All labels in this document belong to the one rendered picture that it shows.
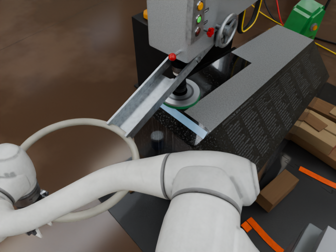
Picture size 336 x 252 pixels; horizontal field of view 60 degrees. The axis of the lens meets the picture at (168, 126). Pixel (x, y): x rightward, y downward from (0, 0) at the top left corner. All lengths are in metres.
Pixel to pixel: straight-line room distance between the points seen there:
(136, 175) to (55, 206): 0.19
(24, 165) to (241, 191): 0.57
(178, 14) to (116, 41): 2.49
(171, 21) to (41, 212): 0.82
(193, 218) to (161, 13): 0.89
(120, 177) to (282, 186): 1.65
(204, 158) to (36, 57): 3.16
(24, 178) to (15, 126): 2.02
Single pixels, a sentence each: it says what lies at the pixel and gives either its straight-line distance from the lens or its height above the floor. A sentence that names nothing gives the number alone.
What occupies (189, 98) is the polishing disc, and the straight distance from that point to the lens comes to 1.48.
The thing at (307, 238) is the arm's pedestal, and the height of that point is 0.80.
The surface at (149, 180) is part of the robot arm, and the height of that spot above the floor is 1.38.
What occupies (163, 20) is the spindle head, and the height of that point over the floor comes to 1.33.
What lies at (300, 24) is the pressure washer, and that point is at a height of 0.42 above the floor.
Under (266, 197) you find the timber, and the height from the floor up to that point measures 0.14.
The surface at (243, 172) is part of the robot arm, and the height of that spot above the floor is 1.46.
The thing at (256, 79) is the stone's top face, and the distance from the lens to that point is 1.70.
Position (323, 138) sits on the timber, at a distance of 2.50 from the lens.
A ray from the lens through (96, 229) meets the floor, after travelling 2.11.
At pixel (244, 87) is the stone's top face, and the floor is 0.87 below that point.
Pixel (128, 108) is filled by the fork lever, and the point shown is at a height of 0.98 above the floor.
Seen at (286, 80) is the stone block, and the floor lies 0.81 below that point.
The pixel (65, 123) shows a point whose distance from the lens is 1.33.
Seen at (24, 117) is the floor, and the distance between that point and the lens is 2.92.
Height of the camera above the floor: 1.91
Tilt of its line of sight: 49 degrees down
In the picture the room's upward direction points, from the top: straight up
